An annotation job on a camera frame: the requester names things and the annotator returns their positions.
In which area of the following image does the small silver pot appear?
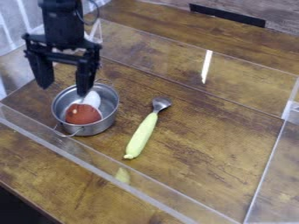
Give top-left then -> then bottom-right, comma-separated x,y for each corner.
51,79 -> 119,137

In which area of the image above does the black bar in background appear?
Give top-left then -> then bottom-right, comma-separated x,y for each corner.
190,3 -> 268,28

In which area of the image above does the spoon with yellow-green handle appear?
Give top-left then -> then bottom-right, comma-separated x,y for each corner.
125,97 -> 173,159

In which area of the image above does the clear acrylic enclosure wall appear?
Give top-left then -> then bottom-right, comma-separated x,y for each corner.
0,21 -> 299,224

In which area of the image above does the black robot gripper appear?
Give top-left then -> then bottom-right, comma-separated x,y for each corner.
23,0 -> 101,96

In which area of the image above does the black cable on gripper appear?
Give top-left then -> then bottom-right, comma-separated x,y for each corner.
77,0 -> 101,26

